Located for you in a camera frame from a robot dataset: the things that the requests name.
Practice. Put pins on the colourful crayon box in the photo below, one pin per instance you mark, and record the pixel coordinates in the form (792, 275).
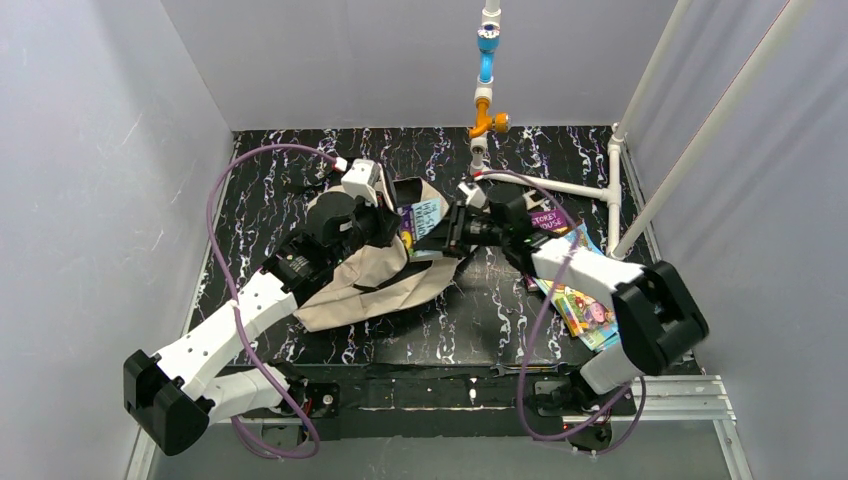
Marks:
(586, 319)

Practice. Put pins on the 143-storey treehouse book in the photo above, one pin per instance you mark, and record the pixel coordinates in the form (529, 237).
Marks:
(417, 220)

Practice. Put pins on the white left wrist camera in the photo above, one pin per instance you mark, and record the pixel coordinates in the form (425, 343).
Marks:
(360, 177)

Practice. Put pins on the blue orange pipe fitting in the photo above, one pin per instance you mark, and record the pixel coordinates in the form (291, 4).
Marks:
(488, 39)

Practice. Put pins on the blue cartoon mouse book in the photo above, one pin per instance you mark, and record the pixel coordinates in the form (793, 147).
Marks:
(581, 235)

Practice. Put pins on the white PVC pipe frame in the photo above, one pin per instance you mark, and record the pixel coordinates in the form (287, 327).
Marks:
(707, 58)

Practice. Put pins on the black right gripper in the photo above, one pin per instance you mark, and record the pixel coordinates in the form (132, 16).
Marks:
(454, 230)

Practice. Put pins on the purple 117-storey treehouse book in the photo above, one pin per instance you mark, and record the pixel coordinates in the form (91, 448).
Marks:
(551, 220)

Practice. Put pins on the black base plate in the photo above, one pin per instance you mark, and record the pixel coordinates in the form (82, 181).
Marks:
(426, 401)

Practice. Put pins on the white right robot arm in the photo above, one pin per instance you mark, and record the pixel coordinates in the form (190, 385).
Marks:
(658, 318)

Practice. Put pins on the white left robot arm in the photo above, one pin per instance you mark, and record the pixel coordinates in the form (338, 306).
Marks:
(176, 393)

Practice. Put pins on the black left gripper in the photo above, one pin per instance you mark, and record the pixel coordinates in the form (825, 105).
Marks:
(385, 221)

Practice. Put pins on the aluminium rail frame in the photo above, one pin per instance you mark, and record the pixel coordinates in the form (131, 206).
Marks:
(679, 398)

